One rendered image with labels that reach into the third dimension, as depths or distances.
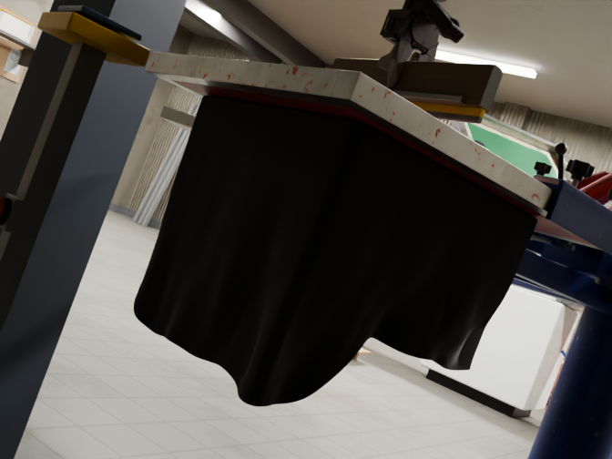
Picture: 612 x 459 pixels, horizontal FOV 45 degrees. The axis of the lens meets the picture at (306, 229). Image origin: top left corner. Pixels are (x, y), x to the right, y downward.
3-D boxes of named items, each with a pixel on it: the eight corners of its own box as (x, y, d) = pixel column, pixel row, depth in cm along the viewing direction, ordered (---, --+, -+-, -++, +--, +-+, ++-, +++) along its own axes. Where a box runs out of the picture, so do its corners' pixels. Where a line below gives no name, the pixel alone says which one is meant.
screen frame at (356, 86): (349, 99, 92) (360, 71, 92) (144, 70, 137) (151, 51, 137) (627, 257, 143) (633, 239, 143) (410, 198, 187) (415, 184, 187)
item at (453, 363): (263, 408, 104) (370, 126, 104) (249, 397, 107) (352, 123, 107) (455, 438, 134) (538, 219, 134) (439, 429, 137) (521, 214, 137)
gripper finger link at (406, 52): (372, 88, 140) (394, 46, 141) (394, 91, 136) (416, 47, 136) (362, 79, 138) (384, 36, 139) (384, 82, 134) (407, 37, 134)
